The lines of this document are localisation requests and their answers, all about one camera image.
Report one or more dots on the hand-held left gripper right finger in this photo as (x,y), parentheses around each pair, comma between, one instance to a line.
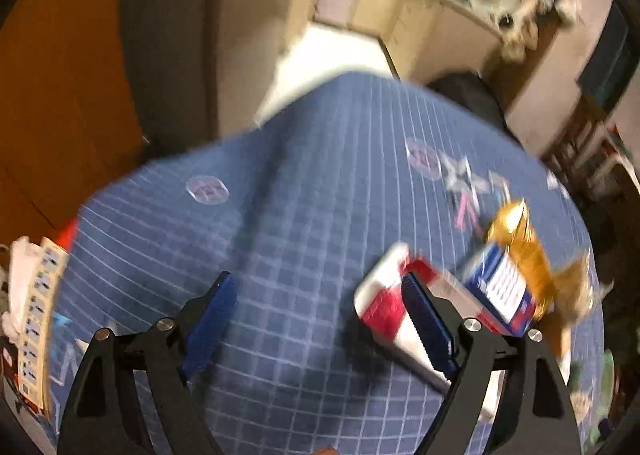
(430,325)

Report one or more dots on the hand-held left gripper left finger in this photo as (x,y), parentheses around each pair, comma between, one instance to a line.
(210,325)

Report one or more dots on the red white cigarette carton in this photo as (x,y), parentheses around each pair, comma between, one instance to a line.
(385,295)

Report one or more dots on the gold and blue snack bag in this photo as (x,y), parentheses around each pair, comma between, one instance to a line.
(535,260)

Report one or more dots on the blue white packet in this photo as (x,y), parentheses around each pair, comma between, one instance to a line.
(500,285)

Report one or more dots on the blue checked star tablecloth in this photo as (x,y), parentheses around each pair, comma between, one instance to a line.
(300,210)

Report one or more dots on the long white power strip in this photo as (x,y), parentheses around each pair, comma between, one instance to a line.
(42,310)

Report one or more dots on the large black bag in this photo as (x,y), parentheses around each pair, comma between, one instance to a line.
(470,100)

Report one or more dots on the orange wooden wardrobe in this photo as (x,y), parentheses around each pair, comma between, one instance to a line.
(65,85)

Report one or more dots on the grey refrigerator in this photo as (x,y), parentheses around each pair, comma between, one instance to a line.
(170,35)

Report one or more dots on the dark room window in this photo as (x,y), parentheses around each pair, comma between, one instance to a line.
(610,60)

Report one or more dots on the hanging kitchen cloths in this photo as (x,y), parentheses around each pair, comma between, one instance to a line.
(535,10)

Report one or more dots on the beige kitchen base cabinets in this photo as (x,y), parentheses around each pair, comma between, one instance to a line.
(360,0)

